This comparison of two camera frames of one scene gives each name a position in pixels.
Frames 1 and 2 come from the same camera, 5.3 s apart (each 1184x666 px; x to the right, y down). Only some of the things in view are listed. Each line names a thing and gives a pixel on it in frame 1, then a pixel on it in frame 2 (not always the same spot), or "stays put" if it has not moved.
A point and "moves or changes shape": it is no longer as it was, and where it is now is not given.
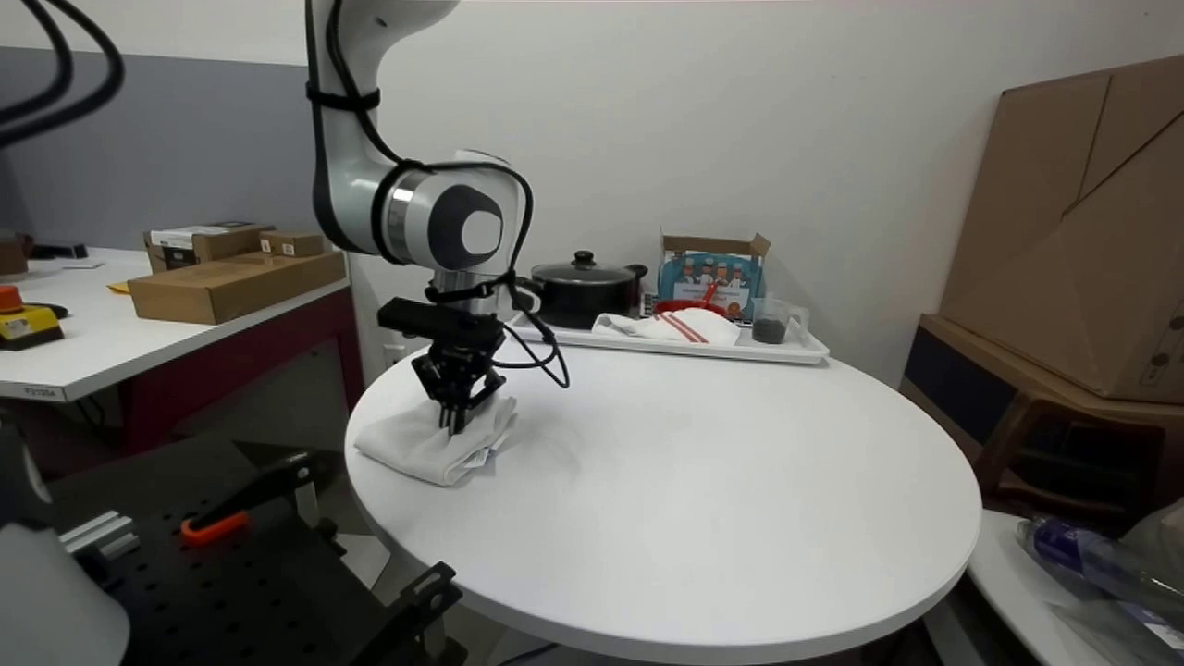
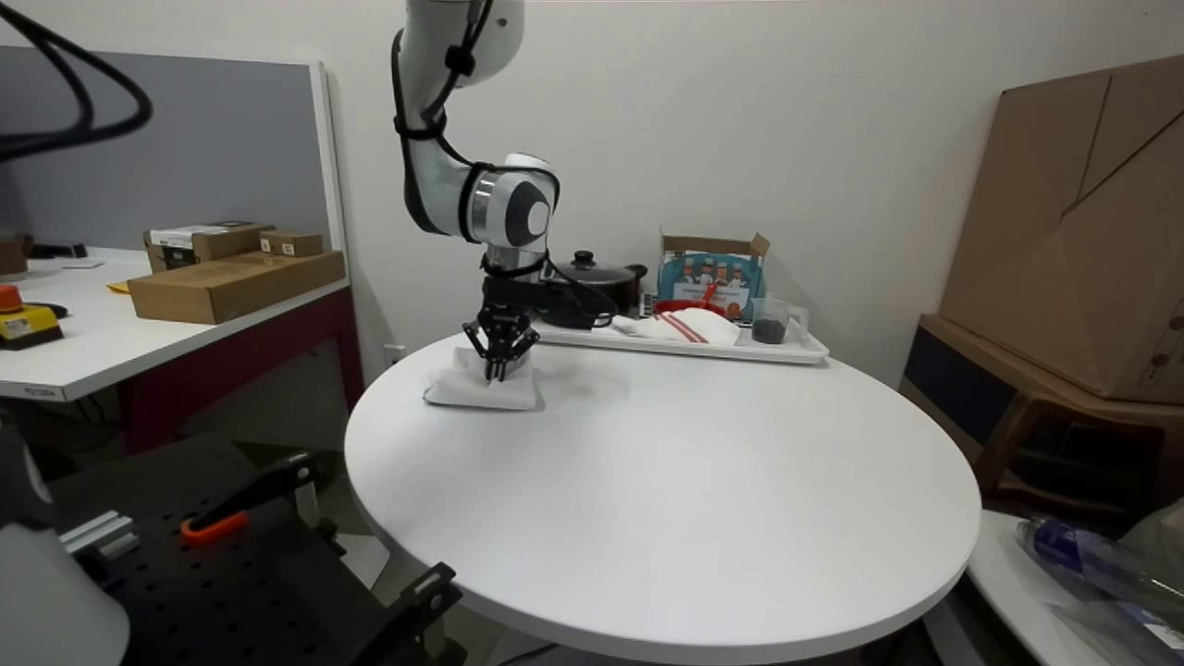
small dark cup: x=768 y=330 stays put
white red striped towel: x=671 y=326 stays put
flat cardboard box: x=230 y=286 stays put
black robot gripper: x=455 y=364 -> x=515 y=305
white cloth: x=418 y=439 moves or changes shape
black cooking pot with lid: x=583 y=290 stays put
